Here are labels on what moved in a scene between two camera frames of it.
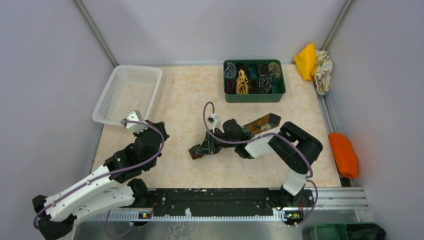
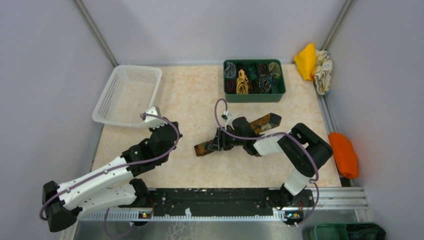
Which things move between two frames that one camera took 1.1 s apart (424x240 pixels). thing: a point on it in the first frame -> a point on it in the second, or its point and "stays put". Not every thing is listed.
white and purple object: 216,124 -> 228,119
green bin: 348,231 stays put
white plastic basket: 130,88 stays put
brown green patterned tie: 271,122 stays put
